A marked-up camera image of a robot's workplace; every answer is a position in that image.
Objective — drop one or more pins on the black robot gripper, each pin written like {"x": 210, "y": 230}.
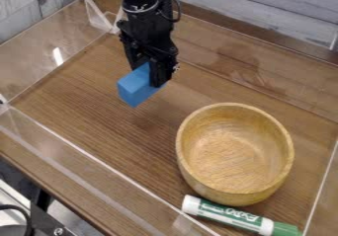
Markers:
{"x": 146, "y": 38}

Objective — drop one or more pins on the blue foam block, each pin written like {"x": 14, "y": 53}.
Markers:
{"x": 134, "y": 86}

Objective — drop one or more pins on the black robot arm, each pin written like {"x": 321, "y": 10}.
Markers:
{"x": 146, "y": 37}

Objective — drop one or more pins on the brown wooden bowl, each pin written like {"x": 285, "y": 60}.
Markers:
{"x": 234, "y": 153}

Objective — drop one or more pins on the clear acrylic tray walls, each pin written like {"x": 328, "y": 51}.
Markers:
{"x": 102, "y": 156}

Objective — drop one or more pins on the green white dry-erase marker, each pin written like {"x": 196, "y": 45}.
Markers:
{"x": 234, "y": 217}

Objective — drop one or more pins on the black metal bracket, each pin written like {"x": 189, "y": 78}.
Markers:
{"x": 46, "y": 225}

